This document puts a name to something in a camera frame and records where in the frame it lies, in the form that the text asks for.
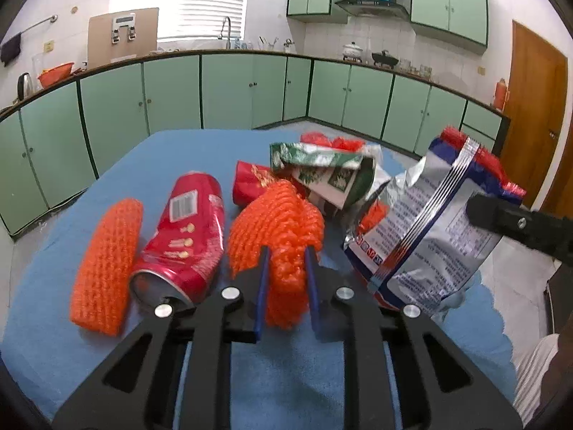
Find silver blue snack bag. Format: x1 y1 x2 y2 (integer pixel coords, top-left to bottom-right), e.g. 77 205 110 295
344 126 525 315

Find red crushed chip can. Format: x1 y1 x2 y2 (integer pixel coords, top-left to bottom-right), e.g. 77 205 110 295
129 172 225 310

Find orange foam net bundle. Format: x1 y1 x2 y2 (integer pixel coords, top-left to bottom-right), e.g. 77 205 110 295
227 180 324 330

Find green lower kitchen cabinets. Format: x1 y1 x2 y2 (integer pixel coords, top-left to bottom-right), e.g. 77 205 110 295
1 52 510 236

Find orange foam net sleeve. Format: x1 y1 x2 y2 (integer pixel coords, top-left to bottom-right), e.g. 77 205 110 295
69 198 144 337

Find blue table mat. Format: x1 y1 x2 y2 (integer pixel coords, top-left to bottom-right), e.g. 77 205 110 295
0 128 516 430

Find brown wooden door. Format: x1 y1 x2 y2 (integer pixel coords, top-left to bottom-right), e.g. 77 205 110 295
500 21 568 208

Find green snack wrapper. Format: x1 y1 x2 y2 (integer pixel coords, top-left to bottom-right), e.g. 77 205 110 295
270 143 390 218

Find red paper cup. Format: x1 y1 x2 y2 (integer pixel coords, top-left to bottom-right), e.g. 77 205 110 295
232 161 278 208

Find black wok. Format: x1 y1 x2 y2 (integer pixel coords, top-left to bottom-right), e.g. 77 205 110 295
371 51 399 69

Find red plastic bag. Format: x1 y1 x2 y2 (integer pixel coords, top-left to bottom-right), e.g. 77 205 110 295
300 131 365 152

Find white pot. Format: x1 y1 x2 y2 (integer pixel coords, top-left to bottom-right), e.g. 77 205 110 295
342 42 363 62

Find steel kettle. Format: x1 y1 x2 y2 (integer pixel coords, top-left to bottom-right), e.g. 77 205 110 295
16 73 34 102

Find orange basin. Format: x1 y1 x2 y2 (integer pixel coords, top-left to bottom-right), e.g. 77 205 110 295
38 62 74 89

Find cardboard box on counter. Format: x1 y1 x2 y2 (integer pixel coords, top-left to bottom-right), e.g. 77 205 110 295
87 8 159 69

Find chrome faucet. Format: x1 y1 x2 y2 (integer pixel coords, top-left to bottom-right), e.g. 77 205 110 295
218 16 232 49

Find dark towel on rail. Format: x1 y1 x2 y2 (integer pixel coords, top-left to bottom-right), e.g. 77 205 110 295
1 33 21 67

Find wall towel rail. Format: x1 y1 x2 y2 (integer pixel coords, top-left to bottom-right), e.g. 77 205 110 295
1 14 58 45

